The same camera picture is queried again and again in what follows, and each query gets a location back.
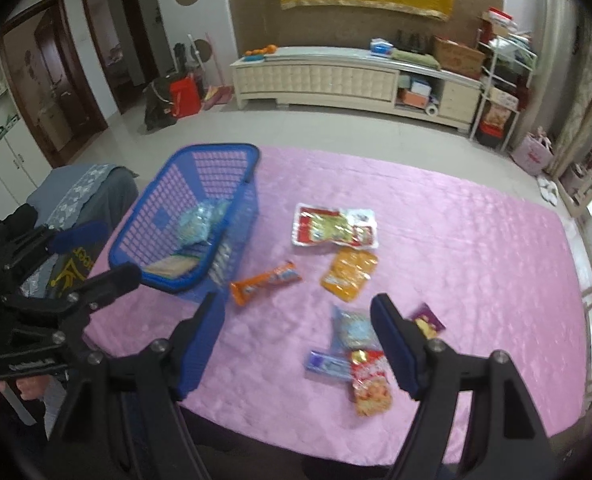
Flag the red yellow large snack packet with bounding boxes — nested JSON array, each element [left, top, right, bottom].
[[292, 203, 379, 250]]

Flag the broom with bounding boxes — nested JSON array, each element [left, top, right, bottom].
[[203, 35, 235, 109]]

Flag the dark wooden door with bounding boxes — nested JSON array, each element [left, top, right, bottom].
[[0, 0, 109, 168]]

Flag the beige patterned curtain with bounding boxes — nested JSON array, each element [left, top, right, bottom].
[[546, 0, 592, 181]]

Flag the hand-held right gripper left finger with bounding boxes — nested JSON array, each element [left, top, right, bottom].
[[46, 291, 227, 480]]

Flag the cardboard box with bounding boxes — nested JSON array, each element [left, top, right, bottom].
[[433, 36, 486, 79]]

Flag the orange sausage snack packet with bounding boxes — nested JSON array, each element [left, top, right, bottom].
[[230, 261, 303, 308]]

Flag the red bag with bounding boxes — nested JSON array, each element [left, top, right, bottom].
[[168, 77, 203, 118]]

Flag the black bag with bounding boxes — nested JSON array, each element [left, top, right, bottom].
[[143, 77, 177, 131]]

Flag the pair of white slippers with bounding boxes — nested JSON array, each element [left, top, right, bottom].
[[536, 175, 561, 206]]

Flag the pink tablecloth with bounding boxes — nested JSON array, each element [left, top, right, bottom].
[[83, 146, 592, 466]]

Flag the black cloth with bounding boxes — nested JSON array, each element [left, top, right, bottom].
[[0, 202, 41, 247]]

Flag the red crisp snack packet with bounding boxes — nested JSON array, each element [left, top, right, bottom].
[[350, 350, 394, 417]]

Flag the maroon small snack packet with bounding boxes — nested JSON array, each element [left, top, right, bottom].
[[410, 316, 447, 339]]

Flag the light blue snack packet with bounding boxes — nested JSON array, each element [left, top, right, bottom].
[[177, 202, 217, 251], [211, 199, 235, 232], [332, 305, 381, 353]]

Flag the white wall cabinet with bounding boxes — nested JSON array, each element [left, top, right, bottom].
[[0, 50, 43, 202]]

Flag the white strip snack packet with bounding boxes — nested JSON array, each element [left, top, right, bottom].
[[208, 240, 234, 286]]

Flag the blue strip snack packet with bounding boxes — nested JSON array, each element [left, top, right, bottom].
[[306, 350, 354, 380]]

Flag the white pole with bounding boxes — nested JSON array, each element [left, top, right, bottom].
[[187, 34, 207, 84]]

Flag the blue plastic basket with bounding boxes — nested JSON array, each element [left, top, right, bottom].
[[108, 142, 261, 305]]

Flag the person's left hand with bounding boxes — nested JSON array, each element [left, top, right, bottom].
[[0, 367, 53, 402]]

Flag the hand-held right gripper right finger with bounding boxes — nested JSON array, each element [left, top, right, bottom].
[[370, 294, 561, 480]]

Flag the pink bag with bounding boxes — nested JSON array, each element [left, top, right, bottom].
[[512, 127, 554, 176]]

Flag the red white carton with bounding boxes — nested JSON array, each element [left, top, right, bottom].
[[478, 7, 519, 38]]

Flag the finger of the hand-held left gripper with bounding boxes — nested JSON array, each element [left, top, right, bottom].
[[0, 262, 143, 337], [0, 219, 113, 272]]

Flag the white TV cabinet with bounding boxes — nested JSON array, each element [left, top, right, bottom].
[[230, 46, 486, 133]]

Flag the white shelf rack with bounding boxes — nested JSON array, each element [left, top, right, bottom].
[[470, 7, 539, 153]]

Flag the row of dark bottles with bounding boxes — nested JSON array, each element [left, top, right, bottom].
[[396, 30, 429, 53]]

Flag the beige biscuit pack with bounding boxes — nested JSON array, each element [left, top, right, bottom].
[[143, 255, 201, 279]]

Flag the grey lace chair cover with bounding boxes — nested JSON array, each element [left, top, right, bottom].
[[26, 162, 139, 241]]

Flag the dark cloth with yellow print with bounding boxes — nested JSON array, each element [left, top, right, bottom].
[[21, 245, 108, 302]]

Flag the green folded cloth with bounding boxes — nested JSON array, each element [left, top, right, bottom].
[[391, 49, 439, 69]]

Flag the dark wooden doorway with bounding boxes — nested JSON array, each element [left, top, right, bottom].
[[80, 0, 159, 113]]

